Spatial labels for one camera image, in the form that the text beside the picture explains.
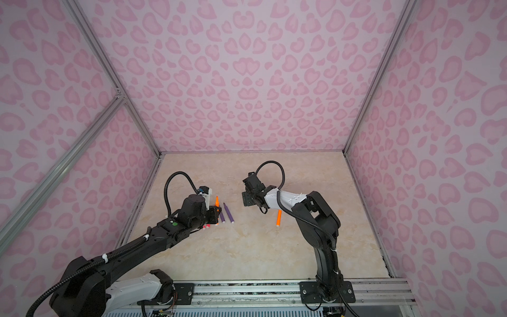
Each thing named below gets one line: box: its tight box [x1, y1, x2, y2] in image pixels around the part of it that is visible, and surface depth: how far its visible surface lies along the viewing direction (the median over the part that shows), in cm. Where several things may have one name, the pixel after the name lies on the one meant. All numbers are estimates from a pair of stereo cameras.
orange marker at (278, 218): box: [275, 209, 283, 228], surface depth 94 cm
